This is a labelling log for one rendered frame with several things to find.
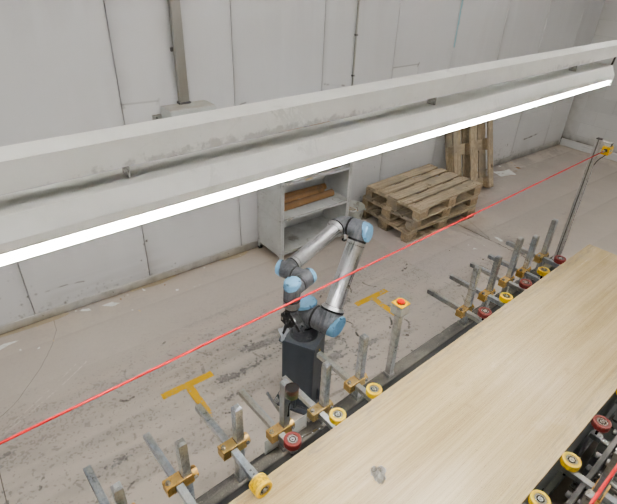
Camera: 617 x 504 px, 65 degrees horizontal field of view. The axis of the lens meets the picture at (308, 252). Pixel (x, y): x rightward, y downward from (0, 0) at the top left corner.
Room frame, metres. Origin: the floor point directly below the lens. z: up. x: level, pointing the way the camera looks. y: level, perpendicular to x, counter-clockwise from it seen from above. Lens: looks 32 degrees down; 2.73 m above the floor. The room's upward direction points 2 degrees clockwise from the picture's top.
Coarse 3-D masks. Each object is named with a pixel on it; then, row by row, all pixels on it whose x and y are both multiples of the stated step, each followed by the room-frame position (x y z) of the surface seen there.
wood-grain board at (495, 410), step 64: (576, 256) 3.06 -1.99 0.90; (512, 320) 2.28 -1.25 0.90; (576, 320) 2.30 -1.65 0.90; (448, 384) 1.74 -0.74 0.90; (512, 384) 1.76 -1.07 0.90; (576, 384) 1.78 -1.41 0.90; (320, 448) 1.34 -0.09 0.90; (384, 448) 1.35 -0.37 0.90; (448, 448) 1.36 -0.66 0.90; (512, 448) 1.38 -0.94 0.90
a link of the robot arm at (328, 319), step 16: (352, 224) 2.58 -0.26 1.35; (368, 224) 2.56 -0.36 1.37; (352, 240) 2.52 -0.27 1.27; (368, 240) 2.53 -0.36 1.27; (352, 256) 2.47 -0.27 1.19; (336, 272) 2.46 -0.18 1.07; (336, 288) 2.39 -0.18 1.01; (336, 304) 2.34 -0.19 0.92; (320, 320) 2.29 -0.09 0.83; (336, 320) 2.27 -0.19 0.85
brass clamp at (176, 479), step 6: (192, 468) 1.17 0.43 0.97; (174, 474) 1.14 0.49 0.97; (180, 474) 1.14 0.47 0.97; (192, 474) 1.15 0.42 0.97; (198, 474) 1.16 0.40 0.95; (174, 480) 1.12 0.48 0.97; (180, 480) 1.12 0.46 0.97; (186, 480) 1.13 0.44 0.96; (192, 480) 1.14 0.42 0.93; (168, 486) 1.09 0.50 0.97; (174, 486) 1.09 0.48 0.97; (168, 492) 1.08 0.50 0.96; (174, 492) 1.09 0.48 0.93
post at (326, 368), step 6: (324, 366) 1.64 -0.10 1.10; (330, 366) 1.64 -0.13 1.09; (324, 372) 1.63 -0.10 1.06; (330, 372) 1.64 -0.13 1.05; (324, 378) 1.63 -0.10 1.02; (330, 378) 1.65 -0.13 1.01; (324, 384) 1.63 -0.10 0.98; (324, 390) 1.63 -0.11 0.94; (324, 396) 1.63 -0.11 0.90; (324, 402) 1.63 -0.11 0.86
